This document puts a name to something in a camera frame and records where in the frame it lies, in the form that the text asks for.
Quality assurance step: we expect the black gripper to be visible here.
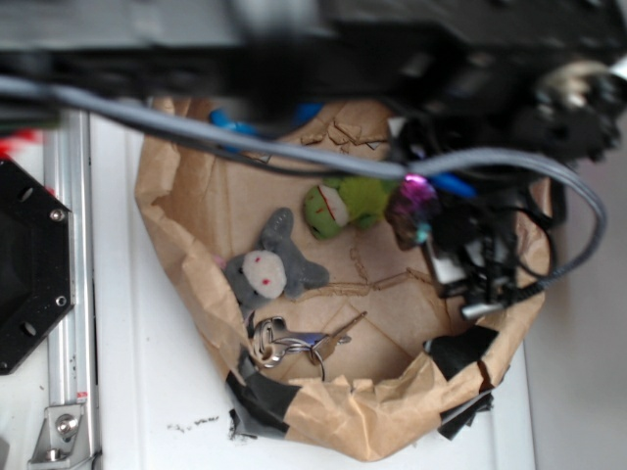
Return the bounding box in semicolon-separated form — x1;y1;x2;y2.
391;115;564;320

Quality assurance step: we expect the brown rough rock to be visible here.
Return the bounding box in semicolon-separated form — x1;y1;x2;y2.
384;174;440;251

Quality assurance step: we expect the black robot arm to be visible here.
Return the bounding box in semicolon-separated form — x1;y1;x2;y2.
1;1;626;318

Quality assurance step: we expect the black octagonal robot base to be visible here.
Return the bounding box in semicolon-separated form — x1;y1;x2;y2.
1;155;70;376

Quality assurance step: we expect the green plush toy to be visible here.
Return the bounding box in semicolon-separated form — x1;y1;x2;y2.
303;176;399;240

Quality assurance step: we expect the brown paper bag bin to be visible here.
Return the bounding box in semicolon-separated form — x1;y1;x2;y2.
135;137;544;461

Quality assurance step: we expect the silver key bunch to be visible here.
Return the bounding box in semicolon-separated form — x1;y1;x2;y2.
252;311;367;381

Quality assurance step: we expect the blue plastic bottle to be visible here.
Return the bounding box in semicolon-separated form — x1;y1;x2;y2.
208;102;477;198

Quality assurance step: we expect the white plastic tray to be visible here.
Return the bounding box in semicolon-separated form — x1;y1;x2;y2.
86;115;538;470

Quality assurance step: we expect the grey braided cable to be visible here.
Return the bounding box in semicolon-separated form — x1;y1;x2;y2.
0;75;608;303

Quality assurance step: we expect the grey plush donkey keychain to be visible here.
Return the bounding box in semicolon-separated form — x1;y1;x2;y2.
213;208;330;316

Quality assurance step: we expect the aluminium extrusion rail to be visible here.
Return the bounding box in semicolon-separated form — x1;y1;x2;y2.
43;112;100;449

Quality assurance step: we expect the metal corner bracket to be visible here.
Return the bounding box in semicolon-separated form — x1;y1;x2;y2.
27;404;91;469

